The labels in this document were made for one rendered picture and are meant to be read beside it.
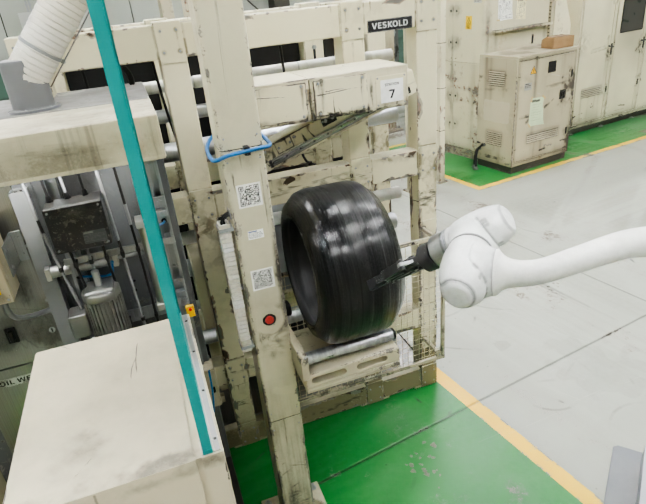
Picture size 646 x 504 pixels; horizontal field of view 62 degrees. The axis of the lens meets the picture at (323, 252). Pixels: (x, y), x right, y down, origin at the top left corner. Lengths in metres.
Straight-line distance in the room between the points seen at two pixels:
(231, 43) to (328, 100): 0.50
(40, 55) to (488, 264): 1.37
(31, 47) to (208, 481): 1.28
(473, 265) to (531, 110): 5.30
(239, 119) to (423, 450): 1.87
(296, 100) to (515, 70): 4.45
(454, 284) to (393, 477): 1.69
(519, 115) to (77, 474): 5.70
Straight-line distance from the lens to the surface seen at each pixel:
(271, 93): 1.87
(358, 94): 1.98
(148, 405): 1.28
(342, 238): 1.66
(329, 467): 2.77
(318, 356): 1.90
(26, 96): 1.85
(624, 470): 2.00
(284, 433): 2.16
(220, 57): 1.56
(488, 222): 1.28
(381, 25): 2.34
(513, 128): 6.27
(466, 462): 2.79
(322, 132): 2.10
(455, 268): 1.16
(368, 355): 1.96
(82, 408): 1.35
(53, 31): 1.82
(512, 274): 1.19
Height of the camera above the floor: 2.05
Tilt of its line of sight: 26 degrees down
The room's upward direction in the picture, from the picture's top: 6 degrees counter-clockwise
